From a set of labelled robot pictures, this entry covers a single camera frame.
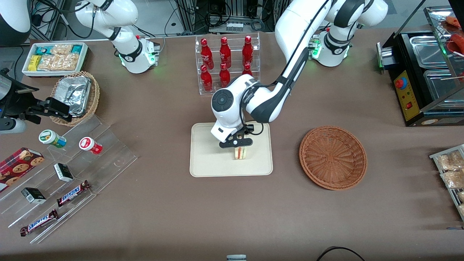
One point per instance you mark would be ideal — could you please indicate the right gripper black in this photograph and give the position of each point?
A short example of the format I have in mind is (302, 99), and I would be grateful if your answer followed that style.
(19, 102)

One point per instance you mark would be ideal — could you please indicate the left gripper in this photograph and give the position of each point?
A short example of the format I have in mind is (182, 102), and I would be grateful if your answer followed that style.
(239, 134)

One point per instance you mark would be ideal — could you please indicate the triangular sandwich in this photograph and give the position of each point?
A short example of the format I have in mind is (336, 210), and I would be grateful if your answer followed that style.
(241, 154)

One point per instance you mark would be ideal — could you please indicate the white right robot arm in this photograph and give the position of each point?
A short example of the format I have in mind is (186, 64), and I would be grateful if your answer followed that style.
(132, 54)

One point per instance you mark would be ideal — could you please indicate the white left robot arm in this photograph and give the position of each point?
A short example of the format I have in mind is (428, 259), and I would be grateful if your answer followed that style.
(290, 21)

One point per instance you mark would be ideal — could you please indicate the beige rectangular tray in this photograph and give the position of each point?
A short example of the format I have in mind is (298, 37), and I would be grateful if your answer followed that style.
(206, 159)

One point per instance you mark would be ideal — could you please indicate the oval light wicker basket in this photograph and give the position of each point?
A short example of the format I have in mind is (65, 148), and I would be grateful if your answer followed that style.
(95, 96)

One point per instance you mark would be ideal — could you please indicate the round brown wicker basket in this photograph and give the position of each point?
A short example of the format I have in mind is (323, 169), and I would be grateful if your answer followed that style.
(333, 157)

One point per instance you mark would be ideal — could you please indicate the aluminium foil container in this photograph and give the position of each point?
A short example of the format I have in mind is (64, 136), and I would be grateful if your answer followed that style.
(74, 94)

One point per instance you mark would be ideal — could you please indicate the green lid cup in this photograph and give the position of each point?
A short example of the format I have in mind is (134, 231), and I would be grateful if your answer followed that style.
(50, 137)

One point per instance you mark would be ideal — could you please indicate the white snack bin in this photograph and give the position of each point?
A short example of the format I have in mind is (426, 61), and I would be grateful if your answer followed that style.
(27, 72)

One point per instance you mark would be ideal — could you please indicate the large clear cracker bag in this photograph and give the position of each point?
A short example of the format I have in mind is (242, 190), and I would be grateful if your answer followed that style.
(58, 62)

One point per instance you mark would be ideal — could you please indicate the red lid cup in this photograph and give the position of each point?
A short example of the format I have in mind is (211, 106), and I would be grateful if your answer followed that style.
(90, 145)

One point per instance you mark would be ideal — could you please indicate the yellow snack pack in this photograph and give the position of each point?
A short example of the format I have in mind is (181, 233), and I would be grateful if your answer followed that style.
(34, 62)

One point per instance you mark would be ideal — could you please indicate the small clear cracker bag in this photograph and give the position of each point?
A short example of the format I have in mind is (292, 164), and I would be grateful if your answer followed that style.
(61, 49)

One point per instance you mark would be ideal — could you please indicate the teal snack pack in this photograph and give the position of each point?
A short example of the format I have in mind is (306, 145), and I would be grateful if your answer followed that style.
(77, 49)
(44, 50)

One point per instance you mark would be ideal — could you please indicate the small black box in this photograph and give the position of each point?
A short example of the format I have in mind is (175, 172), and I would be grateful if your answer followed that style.
(63, 172)
(33, 195)

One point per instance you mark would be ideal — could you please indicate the clear acrylic bottle rack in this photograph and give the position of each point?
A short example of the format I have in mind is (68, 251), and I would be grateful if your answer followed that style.
(203, 92)

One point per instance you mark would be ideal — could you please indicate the red plaid cookie box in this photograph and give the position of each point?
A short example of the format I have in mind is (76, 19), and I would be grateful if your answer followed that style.
(18, 166)

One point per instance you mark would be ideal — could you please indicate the clear acrylic stepped display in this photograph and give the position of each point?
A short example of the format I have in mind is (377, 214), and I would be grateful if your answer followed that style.
(108, 156)

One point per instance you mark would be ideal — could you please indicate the red soda bottle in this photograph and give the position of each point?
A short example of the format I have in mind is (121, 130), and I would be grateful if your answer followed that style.
(247, 69)
(225, 52)
(206, 79)
(206, 54)
(247, 50)
(224, 76)

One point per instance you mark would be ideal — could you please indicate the Snickers bar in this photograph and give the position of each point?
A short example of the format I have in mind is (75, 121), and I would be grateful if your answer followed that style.
(39, 222)
(72, 193)

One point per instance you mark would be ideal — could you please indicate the grey object at table edge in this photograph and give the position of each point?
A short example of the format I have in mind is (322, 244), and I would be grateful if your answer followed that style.
(236, 258)

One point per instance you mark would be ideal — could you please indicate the white power strip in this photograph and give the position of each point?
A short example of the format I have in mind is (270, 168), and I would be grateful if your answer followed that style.
(235, 26)

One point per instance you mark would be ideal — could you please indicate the black hot food display case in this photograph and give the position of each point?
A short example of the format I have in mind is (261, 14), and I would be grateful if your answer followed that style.
(411, 108)

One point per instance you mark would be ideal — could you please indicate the steel food pan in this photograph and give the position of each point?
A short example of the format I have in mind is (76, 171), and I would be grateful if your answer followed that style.
(440, 85)
(429, 52)

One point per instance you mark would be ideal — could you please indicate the clear bag of snacks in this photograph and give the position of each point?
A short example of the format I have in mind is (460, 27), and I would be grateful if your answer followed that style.
(461, 196)
(449, 161)
(453, 179)
(462, 211)

